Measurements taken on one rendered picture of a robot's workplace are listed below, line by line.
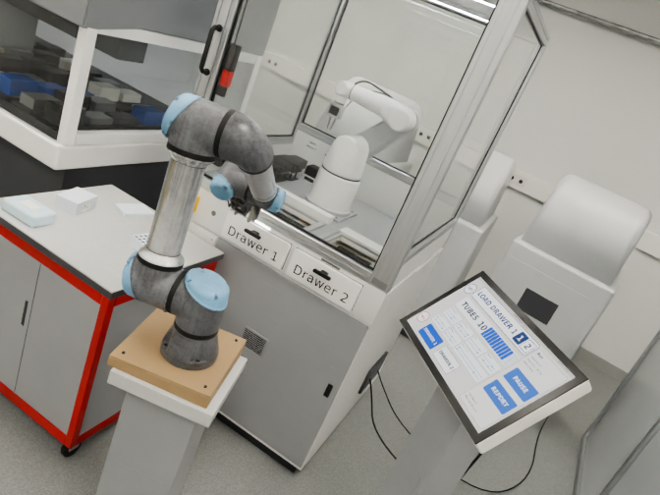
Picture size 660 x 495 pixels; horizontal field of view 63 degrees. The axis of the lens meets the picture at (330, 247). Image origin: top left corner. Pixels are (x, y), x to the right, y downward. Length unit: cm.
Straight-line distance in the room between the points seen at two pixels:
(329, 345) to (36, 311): 102
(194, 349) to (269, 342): 81
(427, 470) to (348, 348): 56
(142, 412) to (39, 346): 66
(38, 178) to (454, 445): 193
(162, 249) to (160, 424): 47
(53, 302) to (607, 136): 412
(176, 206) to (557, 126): 396
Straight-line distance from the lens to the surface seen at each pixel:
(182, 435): 155
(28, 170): 264
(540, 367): 149
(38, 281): 202
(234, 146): 125
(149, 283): 141
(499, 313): 164
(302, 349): 215
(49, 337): 206
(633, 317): 508
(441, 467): 174
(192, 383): 144
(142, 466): 167
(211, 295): 136
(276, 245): 206
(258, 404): 237
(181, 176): 132
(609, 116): 489
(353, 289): 196
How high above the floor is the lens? 170
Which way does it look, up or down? 21 degrees down
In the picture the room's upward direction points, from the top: 23 degrees clockwise
